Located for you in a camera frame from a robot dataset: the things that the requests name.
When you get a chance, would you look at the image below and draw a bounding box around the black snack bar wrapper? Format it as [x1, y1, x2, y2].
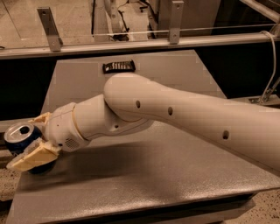
[102, 60, 136, 74]

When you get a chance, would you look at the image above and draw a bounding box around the metal rail bracket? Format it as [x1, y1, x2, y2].
[169, 0, 184, 45]
[37, 7, 63, 52]

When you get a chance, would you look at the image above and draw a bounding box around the right metal rail bracket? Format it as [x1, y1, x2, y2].
[169, 0, 184, 45]

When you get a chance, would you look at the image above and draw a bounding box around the white cable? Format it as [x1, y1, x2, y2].
[257, 30, 277, 103]

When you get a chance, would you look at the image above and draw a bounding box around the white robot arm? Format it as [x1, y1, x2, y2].
[4, 73, 280, 172]

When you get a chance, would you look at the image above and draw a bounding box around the left metal rail bracket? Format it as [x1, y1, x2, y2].
[37, 7, 63, 52]

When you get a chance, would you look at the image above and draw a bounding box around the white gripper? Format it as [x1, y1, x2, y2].
[6, 102, 89, 172]

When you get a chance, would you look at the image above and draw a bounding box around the blue pepsi can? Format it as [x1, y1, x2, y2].
[3, 122, 56, 174]

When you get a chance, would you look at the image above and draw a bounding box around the horizontal metal rail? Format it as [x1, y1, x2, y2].
[0, 32, 271, 60]

